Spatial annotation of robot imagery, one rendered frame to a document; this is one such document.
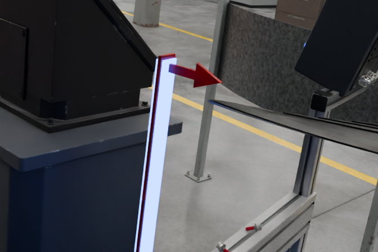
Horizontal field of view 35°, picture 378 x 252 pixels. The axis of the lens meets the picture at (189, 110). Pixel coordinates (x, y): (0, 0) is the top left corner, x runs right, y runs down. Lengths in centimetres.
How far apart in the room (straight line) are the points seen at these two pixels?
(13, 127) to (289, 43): 182
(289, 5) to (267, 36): 482
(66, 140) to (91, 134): 4
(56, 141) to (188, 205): 210
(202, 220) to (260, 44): 85
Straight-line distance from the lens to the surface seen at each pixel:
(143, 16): 727
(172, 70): 57
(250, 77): 275
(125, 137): 89
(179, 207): 288
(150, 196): 61
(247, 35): 278
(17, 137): 86
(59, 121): 89
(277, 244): 104
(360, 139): 44
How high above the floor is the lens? 132
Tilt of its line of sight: 18 degrees down
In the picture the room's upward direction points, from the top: 8 degrees clockwise
